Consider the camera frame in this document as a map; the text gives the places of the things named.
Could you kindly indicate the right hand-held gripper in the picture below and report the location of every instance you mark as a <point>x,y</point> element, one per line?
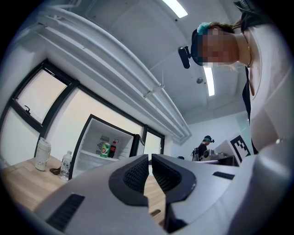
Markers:
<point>240,148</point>

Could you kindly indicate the person's head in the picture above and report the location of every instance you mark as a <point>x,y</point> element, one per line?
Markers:
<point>239,50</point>

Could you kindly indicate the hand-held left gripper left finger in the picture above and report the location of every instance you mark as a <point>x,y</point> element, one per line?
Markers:
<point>128,186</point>

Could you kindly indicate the frosted glass panel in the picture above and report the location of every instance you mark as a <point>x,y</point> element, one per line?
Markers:
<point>243,125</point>

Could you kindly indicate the round smoke detector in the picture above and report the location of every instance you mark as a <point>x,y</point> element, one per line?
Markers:
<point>199,80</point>

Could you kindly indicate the white ceiling pipes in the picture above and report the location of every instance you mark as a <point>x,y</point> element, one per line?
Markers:
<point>119,68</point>

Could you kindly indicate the teal hair scrunchie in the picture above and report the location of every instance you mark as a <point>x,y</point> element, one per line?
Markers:
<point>203,28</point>

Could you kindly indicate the black head camera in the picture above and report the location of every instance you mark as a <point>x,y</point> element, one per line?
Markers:
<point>184,57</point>

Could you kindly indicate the person's white shirt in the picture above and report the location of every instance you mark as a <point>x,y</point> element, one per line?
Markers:
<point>271,91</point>

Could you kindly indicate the white mini fridge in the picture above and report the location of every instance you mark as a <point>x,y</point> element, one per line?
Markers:
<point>92,160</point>

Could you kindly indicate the silver countertop appliance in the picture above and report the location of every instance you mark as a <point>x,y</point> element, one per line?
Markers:
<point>207,153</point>

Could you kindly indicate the dark cola bottle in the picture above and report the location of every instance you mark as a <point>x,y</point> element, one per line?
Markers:
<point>112,150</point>

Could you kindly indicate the green drink can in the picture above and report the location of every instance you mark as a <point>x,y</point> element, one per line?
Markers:
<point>105,151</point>

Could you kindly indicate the clear water drink bottle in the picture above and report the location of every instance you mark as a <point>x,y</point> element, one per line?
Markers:
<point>65,165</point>

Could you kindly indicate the long ceiling light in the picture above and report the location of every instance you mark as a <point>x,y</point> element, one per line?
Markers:
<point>209,81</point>
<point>175,7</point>

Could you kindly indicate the black framed window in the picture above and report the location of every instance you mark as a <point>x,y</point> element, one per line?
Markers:
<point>69,98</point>

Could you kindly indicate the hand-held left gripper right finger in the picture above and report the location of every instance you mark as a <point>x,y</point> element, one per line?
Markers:
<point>179,183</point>

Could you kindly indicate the grey patterned carton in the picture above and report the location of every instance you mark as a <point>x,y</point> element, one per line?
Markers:
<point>104,138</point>

